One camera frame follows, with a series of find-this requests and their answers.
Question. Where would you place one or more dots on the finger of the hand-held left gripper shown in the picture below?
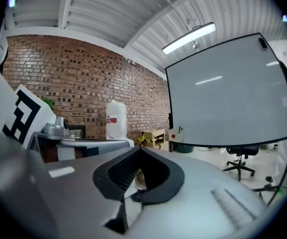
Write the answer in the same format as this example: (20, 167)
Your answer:
(103, 144)

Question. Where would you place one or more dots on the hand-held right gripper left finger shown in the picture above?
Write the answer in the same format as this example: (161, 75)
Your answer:
(58, 195)

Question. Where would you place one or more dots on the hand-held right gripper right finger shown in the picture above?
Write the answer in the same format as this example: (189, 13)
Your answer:
(195, 203)

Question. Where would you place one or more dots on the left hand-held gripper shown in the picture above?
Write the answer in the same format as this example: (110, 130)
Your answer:
(21, 116)

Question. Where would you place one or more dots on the white box with red dot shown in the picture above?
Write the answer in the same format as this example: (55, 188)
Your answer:
(174, 137)

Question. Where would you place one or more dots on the cardboard box yellow-black tape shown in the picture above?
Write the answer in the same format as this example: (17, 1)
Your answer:
(155, 134)

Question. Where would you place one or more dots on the brown cardboard box white label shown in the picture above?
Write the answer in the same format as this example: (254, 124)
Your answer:
(164, 146)

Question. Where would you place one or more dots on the large grey board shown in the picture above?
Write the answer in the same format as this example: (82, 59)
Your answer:
(227, 96)

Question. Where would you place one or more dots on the black rectangular block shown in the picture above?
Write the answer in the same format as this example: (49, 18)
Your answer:
(262, 43)

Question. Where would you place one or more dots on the clear plastic roll red label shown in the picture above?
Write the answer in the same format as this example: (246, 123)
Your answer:
(116, 126)

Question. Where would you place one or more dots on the black framed glass panel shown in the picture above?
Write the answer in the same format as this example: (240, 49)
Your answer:
(77, 132)

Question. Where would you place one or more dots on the green plant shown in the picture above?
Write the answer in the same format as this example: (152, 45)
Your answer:
(49, 103)

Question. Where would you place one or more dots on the black tangled bundle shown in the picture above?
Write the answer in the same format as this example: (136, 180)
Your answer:
(137, 196)

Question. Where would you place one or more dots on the black office chair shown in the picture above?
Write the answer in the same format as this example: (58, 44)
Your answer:
(242, 150)

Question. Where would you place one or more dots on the long ceiling lamp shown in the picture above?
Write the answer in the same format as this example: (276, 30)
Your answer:
(286, 18)
(189, 37)
(11, 1)

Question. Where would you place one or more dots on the left hand-held gripper camera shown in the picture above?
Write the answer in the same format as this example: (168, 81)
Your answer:
(55, 129)

